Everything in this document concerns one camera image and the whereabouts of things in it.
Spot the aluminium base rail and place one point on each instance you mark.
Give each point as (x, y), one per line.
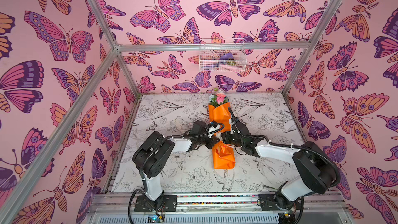
(222, 208)

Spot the pink fake rose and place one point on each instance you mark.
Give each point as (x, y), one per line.
(221, 97)

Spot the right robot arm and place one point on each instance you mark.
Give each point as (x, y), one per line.
(316, 171)

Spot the green circuit board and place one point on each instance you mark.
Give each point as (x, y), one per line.
(155, 219)

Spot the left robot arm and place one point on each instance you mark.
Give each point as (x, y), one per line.
(152, 156)

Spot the white fake flower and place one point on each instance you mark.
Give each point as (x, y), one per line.
(213, 99)

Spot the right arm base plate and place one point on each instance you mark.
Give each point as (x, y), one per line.
(278, 202)

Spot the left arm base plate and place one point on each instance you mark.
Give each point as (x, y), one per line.
(165, 203)

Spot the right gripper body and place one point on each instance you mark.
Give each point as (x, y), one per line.
(230, 138)

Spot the orange wrapping paper sheet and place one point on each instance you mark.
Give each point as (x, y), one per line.
(222, 154)

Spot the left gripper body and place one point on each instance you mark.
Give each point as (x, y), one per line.
(204, 140)

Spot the white wire basket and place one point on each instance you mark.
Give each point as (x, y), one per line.
(222, 57)

